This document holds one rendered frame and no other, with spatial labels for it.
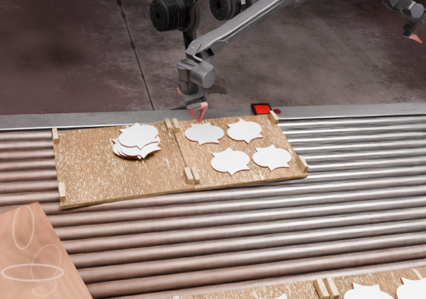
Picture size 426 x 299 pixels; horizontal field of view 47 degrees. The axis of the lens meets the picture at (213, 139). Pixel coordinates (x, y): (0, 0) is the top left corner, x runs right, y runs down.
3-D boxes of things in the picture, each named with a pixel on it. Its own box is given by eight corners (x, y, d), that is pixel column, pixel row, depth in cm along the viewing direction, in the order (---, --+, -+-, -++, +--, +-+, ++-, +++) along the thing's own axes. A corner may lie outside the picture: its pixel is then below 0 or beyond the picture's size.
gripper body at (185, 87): (186, 105, 159) (182, 87, 154) (177, 89, 166) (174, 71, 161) (205, 99, 160) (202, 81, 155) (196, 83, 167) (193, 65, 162)
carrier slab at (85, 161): (52, 135, 169) (51, 132, 168) (167, 124, 182) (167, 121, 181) (61, 209, 144) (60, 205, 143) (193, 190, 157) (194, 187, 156)
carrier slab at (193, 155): (170, 125, 182) (170, 121, 181) (270, 116, 194) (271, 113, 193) (194, 191, 156) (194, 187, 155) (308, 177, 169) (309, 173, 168)
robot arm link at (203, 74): (204, 55, 163) (194, 38, 156) (230, 66, 157) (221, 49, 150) (183, 83, 161) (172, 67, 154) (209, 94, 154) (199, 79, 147)
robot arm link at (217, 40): (303, -11, 162) (296, -36, 153) (312, -2, 159) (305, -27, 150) (195, 61, 164) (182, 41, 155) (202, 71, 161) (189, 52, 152)
